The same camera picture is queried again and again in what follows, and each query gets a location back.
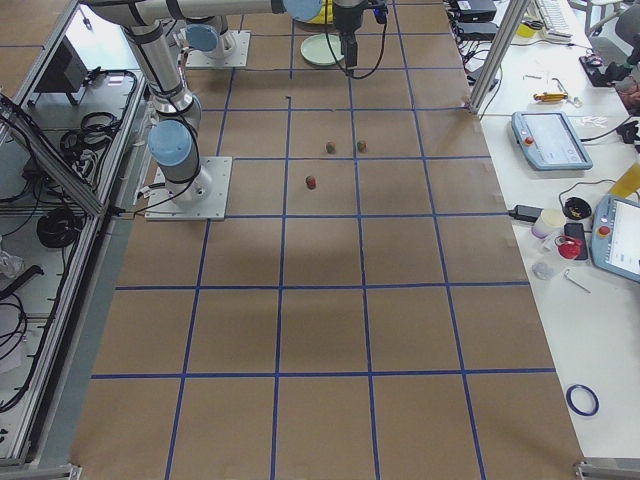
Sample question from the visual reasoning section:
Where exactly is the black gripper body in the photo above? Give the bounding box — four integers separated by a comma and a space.
342, 33, 358, 76

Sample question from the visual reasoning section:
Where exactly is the light green plate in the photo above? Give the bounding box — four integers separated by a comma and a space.
300, 34, 344, 67

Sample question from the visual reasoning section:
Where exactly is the yellow banana bunch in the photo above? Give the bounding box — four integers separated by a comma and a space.
302, 0, 333, 25

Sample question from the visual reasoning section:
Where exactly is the yellow screwdriver tool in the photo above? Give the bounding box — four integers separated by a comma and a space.
533, 92, 568, 103

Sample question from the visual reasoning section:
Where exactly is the far teach pendant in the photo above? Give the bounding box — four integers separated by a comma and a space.
511, 111, 593, 171

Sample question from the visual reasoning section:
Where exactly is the teach pendant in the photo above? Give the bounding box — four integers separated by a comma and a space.
511, 111, 593, 171
590, 194, 639, 282

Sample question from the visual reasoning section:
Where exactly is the black power adapter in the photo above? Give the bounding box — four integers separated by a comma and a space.
508, 204, 542, 223

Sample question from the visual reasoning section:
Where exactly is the near teach pendant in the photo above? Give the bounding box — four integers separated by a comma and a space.
590, 194, 639, 282

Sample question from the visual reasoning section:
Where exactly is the blue tape roll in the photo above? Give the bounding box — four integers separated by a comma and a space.
565, 384, 600, 418

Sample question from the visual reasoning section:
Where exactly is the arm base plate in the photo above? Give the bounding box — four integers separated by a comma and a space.
185, 29, 251, 70
143, 156, 233, 221

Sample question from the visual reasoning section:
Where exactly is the aluminium frame post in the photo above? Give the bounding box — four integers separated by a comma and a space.
467, 0, 530, 113

